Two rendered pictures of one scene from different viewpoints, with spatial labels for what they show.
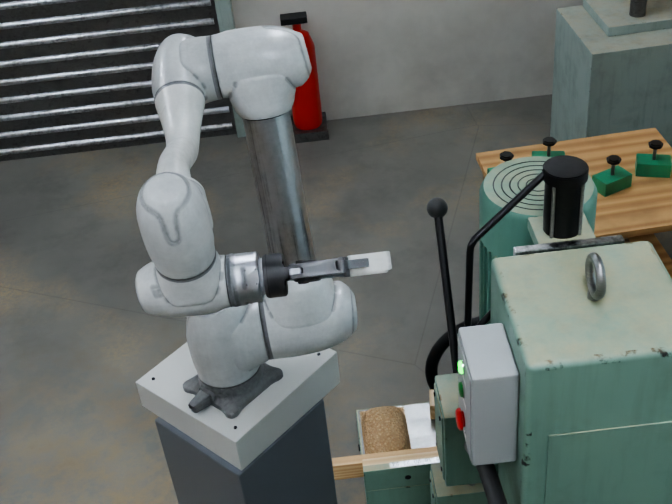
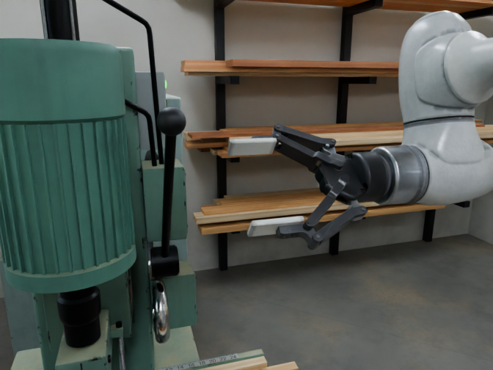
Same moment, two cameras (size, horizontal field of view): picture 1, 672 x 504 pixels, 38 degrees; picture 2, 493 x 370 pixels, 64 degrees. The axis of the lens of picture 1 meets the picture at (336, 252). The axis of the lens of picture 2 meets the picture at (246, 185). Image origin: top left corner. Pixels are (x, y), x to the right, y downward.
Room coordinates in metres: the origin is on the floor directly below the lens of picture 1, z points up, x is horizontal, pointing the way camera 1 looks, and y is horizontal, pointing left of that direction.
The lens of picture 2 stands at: (1.80, -0.22, 1.46)
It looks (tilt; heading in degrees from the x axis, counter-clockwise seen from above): 14 degrees down; 164
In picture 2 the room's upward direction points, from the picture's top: straight up
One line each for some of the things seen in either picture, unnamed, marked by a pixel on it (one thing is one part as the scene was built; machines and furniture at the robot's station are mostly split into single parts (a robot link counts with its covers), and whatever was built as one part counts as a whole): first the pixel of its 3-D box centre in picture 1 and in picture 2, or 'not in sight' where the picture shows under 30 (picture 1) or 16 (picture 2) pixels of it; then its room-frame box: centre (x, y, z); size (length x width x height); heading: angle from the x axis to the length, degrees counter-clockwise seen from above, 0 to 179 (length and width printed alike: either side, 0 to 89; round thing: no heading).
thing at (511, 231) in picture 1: (534, 265); (62, 163); (1.22, -0.32, 1.35); 0.18 x 0.18 x 0.31
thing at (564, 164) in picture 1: (563, 220); (61, 32); (1.08, -0.32, 1.54); 0.08 x 0.08 x 0.17; 0
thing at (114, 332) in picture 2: not in sight; (118, 347); (1.16, -0.27, 1.00); 0.02 x 0.02 x 0.10; 0
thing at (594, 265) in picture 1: (595, 277); not in sight; (0.93, -0.32, 1.55); 0.06 x 0.02 x 0.07; 0
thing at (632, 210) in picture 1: (588, 233); not in sight; (2.64, -0.87, 0.32); 0.66 x 0.57 x 0.64; 94
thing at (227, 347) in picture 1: (224, 329); not in sight; (1.72, 0.28, 0.86); 0.18 x 0.16 x 0.22; 94
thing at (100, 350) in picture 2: not in sight; (89, 354); (1.20, -0.31, 1.03); 0.14 x 0.07 x 0.09; 0
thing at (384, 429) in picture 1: (385, 428); not in sight; (1.30, -0.06, 0.92); 0.14 x 0.09 x 0.04; 0
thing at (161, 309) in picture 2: not in sight; (160, 310); (1.09, -0.19, 1.02); 0.12 x 0.03 x 0.12; 0
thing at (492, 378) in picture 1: (487, 394); (150, 109); (0.90, -0.18, 1.40); 0.10 x 0.06 x 0.16; 0
